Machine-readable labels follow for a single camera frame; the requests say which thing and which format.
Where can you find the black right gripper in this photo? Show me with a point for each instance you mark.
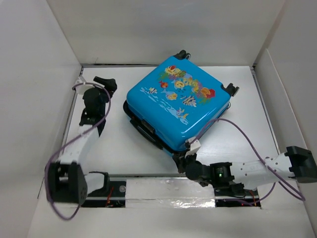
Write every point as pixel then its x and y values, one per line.
pixel 180 160

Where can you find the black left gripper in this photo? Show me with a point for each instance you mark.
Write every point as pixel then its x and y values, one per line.
pixel 110 85

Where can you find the blue hard-shell suitcase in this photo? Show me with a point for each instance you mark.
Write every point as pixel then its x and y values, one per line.
pixel 175 101

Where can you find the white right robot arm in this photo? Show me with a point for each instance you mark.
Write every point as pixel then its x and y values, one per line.
pixel 296 163

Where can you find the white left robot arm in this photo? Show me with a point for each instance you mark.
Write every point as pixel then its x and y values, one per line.
pixel 66 180

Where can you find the silver foil tape strip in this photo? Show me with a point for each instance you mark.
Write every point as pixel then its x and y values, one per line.
pixel 167 193

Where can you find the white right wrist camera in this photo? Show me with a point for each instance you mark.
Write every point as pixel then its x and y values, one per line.
pixel 193 145

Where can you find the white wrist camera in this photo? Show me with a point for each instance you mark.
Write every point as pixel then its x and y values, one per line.
pixel 193 145
pixel 81 86

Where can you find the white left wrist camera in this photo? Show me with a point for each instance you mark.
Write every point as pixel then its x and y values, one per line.
pixel 81 86

